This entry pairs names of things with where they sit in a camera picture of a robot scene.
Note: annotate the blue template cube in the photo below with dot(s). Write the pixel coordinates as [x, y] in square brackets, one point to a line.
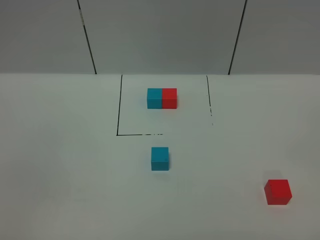
[154, 98]

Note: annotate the red template cube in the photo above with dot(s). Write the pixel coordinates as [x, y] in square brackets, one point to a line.
[169, 98]

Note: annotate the loose red cube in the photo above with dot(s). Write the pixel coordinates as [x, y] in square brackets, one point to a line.
[277, 192]

